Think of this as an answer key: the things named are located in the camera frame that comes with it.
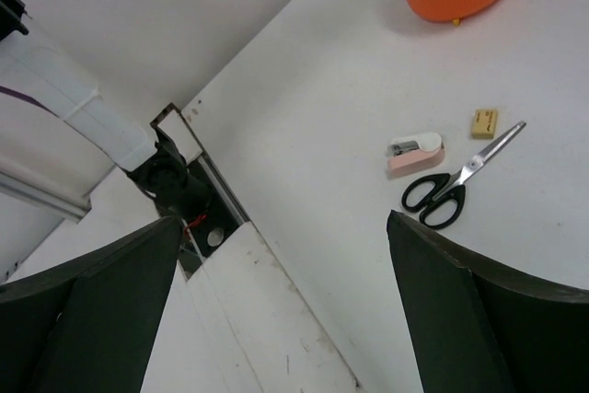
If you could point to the small tan eraser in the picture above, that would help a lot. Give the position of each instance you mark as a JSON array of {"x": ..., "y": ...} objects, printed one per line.
[{"x": 484, "y": 124}]

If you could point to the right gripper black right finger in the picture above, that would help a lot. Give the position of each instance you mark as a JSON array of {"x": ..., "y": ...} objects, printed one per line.
[{"x": 477, "y": 325}]

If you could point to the black handled scissors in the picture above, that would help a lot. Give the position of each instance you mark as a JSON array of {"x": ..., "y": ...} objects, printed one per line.
[{"x": 452, "y": 187}]

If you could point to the pink white mini stapler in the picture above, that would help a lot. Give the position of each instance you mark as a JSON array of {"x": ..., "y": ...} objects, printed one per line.
[{"x": 414, "y": 153}]

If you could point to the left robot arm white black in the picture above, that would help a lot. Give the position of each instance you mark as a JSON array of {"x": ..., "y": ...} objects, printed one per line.
[{"x": 36, "y": 70}]

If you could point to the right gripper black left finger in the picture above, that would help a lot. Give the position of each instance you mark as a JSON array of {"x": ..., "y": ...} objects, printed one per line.
[{"x": 89, "y": 324}]

